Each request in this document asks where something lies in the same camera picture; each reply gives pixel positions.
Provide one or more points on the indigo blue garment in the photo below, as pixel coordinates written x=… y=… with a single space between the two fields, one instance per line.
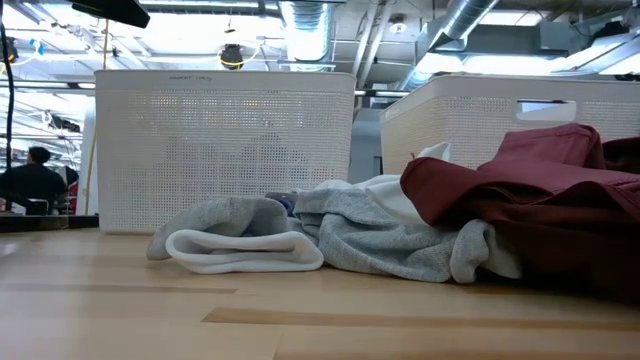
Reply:
x=284 y=202

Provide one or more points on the light grey heather garment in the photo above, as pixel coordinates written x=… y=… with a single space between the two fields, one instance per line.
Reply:
x=225 y=215
x=375 y=240

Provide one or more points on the white perforated plastic bin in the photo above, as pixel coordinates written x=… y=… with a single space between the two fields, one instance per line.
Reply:
x=475 y=120
x=200 y=150

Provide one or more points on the mauve garment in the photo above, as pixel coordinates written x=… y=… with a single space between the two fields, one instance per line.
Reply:
x=500 y=185

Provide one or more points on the dark maroon garment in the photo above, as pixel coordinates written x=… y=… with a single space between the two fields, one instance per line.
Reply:
x=550 y=250

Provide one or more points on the person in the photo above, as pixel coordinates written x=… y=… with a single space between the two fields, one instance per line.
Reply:
x=32 y=182

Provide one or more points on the flexible silver duct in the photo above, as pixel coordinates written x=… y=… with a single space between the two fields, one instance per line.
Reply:
x=305 y=30

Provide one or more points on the spiral silver duct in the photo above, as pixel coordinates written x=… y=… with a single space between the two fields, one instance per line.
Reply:
x=460 y=20

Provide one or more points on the grey rectangular duct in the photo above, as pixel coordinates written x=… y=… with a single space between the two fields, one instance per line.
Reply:
x=520 y=39

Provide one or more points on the black aluminium rig frame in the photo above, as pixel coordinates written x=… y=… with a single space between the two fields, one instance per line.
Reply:
x=30 y=223

